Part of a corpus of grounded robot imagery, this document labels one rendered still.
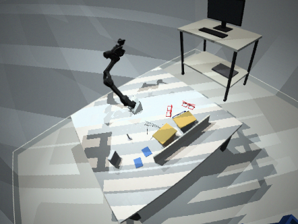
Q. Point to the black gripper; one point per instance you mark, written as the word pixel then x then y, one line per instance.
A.
pixel 117 48

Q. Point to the blue box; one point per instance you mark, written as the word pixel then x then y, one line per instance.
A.
pixel 146 151
pixel 138 162

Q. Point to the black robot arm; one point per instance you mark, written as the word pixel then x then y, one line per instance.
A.
pixel 109 82

